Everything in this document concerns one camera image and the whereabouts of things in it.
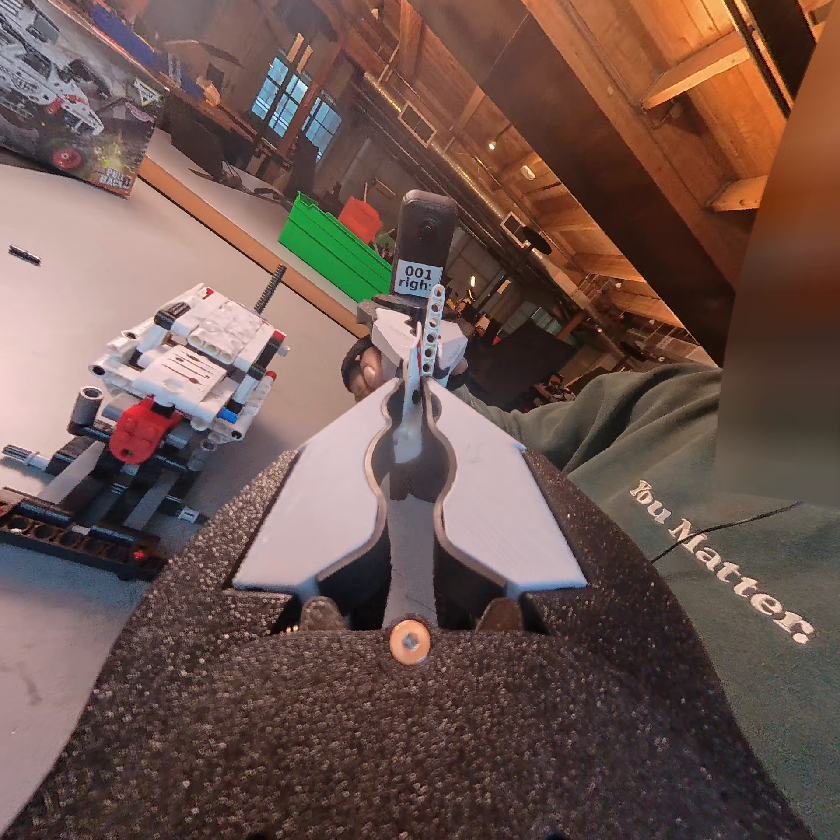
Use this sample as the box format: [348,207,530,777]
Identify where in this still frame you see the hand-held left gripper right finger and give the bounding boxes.
[423,378,590,611]

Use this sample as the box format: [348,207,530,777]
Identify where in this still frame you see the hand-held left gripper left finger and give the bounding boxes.
[231,378,410,618]

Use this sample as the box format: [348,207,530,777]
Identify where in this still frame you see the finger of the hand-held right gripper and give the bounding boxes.
[368,315,421,395]
[434,322,469,384]

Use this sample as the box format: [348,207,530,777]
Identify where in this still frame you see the small white beam part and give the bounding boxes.
[394,283,447,463]

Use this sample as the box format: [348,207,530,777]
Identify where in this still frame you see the white brick-built truck model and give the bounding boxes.
[0,263,292,581]

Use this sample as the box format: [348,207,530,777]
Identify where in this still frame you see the person's right forearm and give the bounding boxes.
[453,381,631,454]

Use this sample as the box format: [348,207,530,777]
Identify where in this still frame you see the grey desk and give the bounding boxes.
[0,151,355,815]

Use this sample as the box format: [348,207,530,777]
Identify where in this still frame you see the person's right hand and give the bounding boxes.
[342,339,395,401]

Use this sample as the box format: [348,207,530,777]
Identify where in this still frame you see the red storage bin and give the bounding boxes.
[339,197,384,244]

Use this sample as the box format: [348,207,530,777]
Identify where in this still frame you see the black office chair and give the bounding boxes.
[466,322,578,408]

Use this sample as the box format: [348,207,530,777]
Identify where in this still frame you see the green storage bin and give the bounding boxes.
[279,193,395,303]

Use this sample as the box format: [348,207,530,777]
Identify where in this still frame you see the paned window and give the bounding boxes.
[250,53,345,161]

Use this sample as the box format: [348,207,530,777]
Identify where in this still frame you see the green sweatshirt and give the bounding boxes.
[525,361,840,840]

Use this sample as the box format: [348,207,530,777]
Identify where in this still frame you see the wood-edged grey table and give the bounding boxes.
[138,129,362,336]

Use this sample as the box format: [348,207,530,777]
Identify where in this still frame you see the toy truck set box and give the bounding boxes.
[0,0,169,198]

